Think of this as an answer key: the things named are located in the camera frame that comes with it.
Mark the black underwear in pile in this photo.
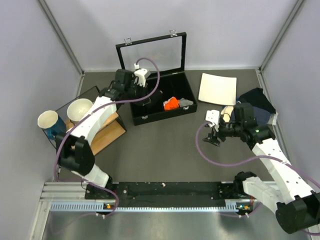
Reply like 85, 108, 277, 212
237, 87, 276, 114

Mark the grey rolled underwear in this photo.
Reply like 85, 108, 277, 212
178, 98, 194, 108

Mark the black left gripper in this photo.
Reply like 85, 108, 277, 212
125, 80, 150, 106

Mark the orange rolled underwear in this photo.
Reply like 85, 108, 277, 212
163, 96, 180, 111

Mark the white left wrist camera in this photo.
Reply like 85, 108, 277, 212
133, 63, 151, 88

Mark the white square plate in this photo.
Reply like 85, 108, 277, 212
198, 73, 237, 106

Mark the black glass-lid storage box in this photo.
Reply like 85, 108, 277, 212
115, 30, 198, 126

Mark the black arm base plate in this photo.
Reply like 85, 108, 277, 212
84, 181, 241, 208

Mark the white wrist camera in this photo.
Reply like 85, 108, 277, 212
205, 110, 220, 132
133, 63, 151, 88

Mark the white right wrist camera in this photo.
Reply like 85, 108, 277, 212
205, 110, 220, 132

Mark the grey slotted cable duct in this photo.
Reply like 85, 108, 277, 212
49, 201, 253, 214

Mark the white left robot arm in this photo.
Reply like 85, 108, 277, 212
54, 66, 153, 199

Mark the white ceramic bowl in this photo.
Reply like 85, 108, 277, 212
67, 98, 93, 124

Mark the navy blue underwear in pile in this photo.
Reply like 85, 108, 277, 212
229, 103, 271, 125

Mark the beige cloth in pile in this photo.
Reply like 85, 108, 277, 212
220, 106, 234, 123

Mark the black underwear beige waistband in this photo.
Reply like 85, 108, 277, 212
147, 90, 163, 108

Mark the white cloth in pile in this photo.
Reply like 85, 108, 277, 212
267, 112, 279, 126

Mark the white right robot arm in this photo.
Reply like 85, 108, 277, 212
203, 102, 320, 234

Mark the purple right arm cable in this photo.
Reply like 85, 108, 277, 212
195, 121, 320, 236

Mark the blue mug white inside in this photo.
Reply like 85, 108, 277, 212
37, 110, 67, 140

